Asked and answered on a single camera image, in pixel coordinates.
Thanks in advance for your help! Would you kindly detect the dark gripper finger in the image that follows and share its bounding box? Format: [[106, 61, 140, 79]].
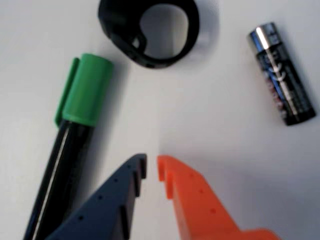
[[46, 153, 148, 240]]

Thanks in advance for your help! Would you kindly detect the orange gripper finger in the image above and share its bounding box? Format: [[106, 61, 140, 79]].
[[156, 154, 281, 240]]

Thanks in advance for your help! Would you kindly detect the black marker green cap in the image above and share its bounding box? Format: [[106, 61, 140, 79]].
[[22, 52, 115, 240]]

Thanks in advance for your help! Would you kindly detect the black AA battery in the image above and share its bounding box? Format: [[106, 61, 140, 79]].
[[247, 21, 316, 127]]

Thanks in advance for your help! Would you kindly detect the black plastic ring strap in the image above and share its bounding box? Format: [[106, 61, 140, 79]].
[[97, 0, 201, 70]]

